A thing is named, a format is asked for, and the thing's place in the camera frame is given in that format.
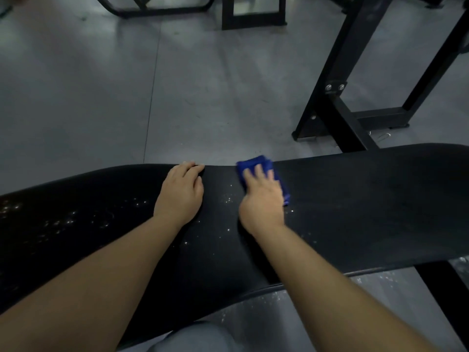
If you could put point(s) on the person's right forearm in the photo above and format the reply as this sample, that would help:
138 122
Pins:
329 300

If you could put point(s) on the black padded bench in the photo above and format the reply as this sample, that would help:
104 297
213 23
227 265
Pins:
366 208

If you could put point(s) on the person's right hand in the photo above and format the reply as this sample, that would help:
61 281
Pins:
262 208

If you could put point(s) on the person's left forearm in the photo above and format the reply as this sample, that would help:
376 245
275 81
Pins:
91 289

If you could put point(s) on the blue cleaning cloth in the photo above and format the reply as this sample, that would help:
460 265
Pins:
256 163

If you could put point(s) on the person's left thumb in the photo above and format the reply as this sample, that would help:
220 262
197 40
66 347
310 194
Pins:
199 188

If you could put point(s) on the black tubular metal frame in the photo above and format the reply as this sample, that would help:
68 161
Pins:
154 11

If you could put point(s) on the black metal bench leg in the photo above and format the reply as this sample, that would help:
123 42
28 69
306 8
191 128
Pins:
445 293

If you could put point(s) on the black rectangular metal frame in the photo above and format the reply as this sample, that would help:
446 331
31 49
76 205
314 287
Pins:
252 21

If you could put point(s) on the person's right middle finger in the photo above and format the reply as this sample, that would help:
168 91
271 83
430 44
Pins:
261 174

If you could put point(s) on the black metal rack frame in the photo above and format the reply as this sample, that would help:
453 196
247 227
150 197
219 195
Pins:
348 62

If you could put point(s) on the person's left hand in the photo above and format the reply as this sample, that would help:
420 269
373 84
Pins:
179 197

